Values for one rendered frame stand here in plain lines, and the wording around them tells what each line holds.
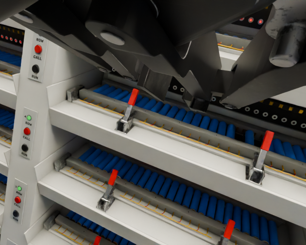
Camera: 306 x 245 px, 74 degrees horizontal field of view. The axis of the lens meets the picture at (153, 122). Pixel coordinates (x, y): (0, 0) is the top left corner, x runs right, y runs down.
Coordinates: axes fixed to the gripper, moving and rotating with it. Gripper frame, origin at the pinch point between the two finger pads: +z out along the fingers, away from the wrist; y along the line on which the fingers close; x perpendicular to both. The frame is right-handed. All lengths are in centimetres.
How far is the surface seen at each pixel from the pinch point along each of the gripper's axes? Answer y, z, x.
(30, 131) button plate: -34.3, 22.0, -16.1
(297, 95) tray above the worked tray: 15.0, 18.6, 6.9
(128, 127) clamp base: -11.5, 22.6, -7.3
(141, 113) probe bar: -11.1, 26.4, -3.7
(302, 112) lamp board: 21.7, 33.4, 7.8
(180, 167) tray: 1.4, 21.9, -11.0
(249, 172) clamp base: 13.1, 22.4, -7.5
